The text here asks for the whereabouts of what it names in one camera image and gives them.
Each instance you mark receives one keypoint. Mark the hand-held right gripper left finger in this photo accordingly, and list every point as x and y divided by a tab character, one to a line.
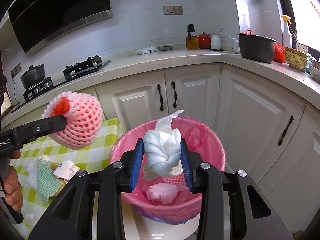
137	166

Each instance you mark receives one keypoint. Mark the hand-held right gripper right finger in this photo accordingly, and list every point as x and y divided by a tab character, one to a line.
187	167

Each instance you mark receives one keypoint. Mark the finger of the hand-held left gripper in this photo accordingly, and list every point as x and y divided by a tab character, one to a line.
45	127

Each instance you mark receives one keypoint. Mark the pink foam fruit net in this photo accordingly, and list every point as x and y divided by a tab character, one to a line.
82	120
175	180

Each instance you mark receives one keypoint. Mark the trash can with pink bag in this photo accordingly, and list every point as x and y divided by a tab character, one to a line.
125	140

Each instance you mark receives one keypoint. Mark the white twisted cloth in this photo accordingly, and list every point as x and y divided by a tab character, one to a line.
162	150

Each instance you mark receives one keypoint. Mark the printed paper wrapper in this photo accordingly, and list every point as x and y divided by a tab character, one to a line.
65	171

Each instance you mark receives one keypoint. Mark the green zigzag cloth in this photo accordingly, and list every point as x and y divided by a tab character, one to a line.
47	185

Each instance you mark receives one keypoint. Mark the person's left hand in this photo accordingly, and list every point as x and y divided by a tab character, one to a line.
13	192

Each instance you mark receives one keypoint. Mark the crumpled cream paper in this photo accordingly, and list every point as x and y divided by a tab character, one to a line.
149	176

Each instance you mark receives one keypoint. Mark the crumpled white tissue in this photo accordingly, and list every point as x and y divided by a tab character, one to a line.
44	158

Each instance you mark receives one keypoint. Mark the pink tissue wad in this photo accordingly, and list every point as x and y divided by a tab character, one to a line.
162	192

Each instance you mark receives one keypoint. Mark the green chequered tablecloth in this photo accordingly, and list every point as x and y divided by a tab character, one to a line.
100	140

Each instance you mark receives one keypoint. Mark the black cooking pot with lid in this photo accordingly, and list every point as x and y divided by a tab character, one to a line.
32	76

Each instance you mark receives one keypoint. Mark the white cabinet door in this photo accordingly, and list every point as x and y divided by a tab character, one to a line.
130	100
307	155
195	92
250	110

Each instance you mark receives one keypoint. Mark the black gas stove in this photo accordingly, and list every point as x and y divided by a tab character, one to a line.
75	67

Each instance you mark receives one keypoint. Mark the white tissue wad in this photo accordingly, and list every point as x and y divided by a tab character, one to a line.
32	218

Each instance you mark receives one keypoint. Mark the white plastic packet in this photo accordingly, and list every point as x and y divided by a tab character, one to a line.
146	50

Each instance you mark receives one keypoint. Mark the black range hood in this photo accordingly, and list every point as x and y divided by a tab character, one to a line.
62	12

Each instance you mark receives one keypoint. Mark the small grey dish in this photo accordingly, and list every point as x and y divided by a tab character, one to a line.
165	48

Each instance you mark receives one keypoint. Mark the oil bottle with black lid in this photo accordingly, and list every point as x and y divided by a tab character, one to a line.
192	43

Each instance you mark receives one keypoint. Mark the red ceramic jar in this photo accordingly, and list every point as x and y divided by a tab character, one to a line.
204	41

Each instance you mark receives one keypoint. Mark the white jar with spoon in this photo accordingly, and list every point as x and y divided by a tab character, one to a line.
215	42

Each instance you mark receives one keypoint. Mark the white mug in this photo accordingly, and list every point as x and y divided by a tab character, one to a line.
235	46

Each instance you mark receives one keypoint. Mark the grey metal pot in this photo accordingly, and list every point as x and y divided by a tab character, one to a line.
256	50

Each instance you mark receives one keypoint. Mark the yellow patterned bowl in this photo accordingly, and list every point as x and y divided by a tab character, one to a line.
296	58

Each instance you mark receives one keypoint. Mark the steel bowl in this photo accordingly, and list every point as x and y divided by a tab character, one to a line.
315	72

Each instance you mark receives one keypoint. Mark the white perforated holder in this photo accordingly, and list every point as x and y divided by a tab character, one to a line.
302	47

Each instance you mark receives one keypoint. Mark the spray bottle with yellow nozzle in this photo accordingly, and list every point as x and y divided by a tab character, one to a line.
286	33

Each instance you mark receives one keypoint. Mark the dark wall outlet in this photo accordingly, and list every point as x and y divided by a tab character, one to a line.
16	71

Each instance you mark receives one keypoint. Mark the dark window frame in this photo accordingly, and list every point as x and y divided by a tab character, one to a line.
287	0

